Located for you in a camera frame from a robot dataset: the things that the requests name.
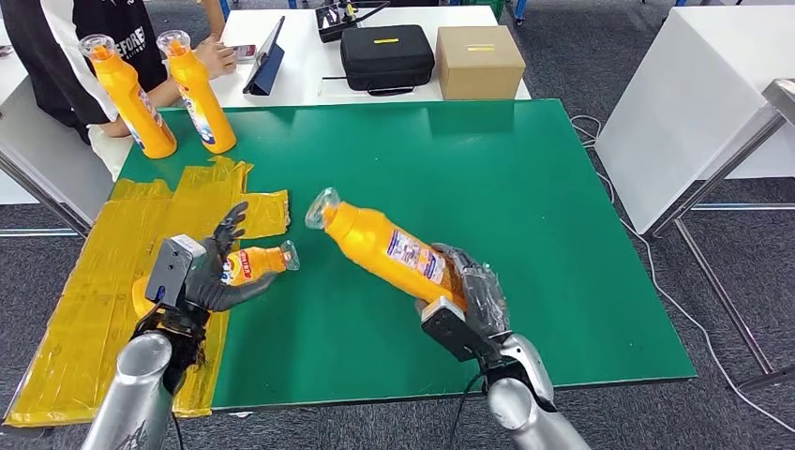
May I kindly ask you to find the person's right hand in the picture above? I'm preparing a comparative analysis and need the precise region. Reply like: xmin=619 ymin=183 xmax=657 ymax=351
xmin=193 ymin=34 xmax=238 ymax=81

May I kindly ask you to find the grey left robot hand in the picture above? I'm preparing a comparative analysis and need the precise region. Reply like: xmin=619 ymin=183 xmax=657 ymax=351
xmin=184 ymin=202 xmax=282 ymax=314

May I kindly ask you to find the orange detergent bottle clear cap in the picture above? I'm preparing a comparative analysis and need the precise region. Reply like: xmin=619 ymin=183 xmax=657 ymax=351
xmin=130 ymin=240 xmax=301 ymax=320
xmin=304 ymin=187 xmax=468 ymax=313
xmin=156 ymin=29 xmax=238 ymax=156
xmin=78 ymin=34 xmax=179 ymax=161

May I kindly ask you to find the tablet with navy case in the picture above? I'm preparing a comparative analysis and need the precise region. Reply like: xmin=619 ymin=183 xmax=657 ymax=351
xmin=242 ymin=16 xmax=287 ymax=98

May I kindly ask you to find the black remote controller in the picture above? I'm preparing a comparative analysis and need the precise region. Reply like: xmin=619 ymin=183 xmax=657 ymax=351
xmin=314 ymin=1 xmax=393 ymax=45

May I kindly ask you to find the yellow taped plastic mat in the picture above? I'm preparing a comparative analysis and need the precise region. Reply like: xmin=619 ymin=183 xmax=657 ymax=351
xmin=3 ymin=155 xmax=292 ymax=429

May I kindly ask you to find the person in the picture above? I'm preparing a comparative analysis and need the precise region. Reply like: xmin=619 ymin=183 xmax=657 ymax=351
xmin=0 ymin=0 xmax=238 ymax=181

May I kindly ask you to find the black carry case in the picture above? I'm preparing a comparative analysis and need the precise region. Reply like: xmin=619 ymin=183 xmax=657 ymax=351
xmin=339 ymin=24 xmax=436 ymax=98

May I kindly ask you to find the grey desk with metal legs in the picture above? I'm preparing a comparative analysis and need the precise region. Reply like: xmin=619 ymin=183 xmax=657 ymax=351
xmin=0 ymin=18 xmax=135 ymax=240

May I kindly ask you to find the brown cardboard box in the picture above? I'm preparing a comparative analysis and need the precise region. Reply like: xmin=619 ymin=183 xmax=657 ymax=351
xmin=434 ymin=25 xmax=527 ymax=102

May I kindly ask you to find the white side table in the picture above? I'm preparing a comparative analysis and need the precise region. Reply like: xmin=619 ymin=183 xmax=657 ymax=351
xmin=594 ymin=5 xmax=795 ymax=236

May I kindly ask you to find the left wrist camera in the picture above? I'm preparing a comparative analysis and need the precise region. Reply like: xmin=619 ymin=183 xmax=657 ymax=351
xmin=144 ymin=234 xmax=208 ymax=310

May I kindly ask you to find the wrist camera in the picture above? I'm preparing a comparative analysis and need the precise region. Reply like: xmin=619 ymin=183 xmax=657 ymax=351
xmin=144 ymin=234 xmax=208 ymax=310
xmin=420 ymin=295 xmax=493 ymax=364

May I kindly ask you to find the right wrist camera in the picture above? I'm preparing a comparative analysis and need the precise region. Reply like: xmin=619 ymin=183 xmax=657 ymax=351
xmin=420 ymin=295 xmax=493 ymax=364

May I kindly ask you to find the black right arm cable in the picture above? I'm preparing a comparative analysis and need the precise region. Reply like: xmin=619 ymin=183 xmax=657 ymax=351
xmin=448 ymin=372 xmax=490 ymax=450

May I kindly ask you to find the white floor cable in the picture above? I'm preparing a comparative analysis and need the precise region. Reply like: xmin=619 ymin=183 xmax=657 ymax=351
xmin=570 ymin=114 xmax=795 ymax=436

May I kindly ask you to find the silver metal table frame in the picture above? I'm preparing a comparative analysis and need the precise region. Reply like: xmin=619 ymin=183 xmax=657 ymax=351
xmin=645 ymin=79 xmax=795 ymax=394

